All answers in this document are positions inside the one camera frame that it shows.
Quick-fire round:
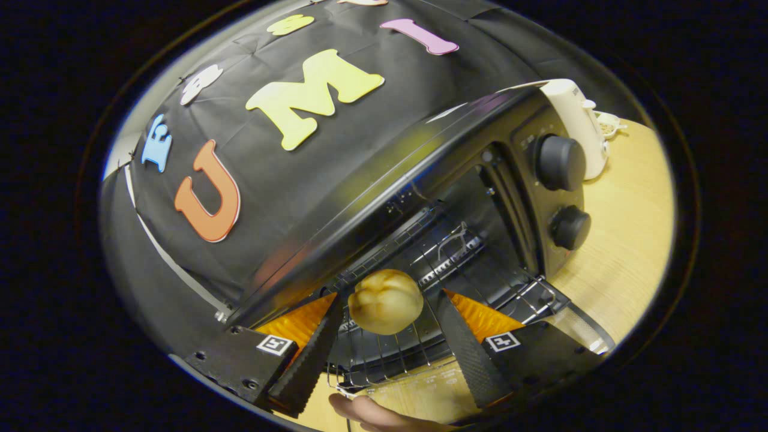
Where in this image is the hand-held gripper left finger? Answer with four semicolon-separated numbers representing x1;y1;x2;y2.
183;292;346;419

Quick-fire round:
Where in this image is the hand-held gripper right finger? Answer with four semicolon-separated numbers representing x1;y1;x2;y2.
434;289;604;410

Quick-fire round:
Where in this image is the round golden bread bun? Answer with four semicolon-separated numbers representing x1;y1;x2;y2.
348;269;424;335

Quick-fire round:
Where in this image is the black toaster oven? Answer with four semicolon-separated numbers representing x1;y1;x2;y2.
216;84;617;397

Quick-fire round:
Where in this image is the white toaster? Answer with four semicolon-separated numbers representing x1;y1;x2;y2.
537;79;610;181

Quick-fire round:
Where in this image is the white divided snack dish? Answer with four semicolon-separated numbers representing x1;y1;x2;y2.
594;111;628;140

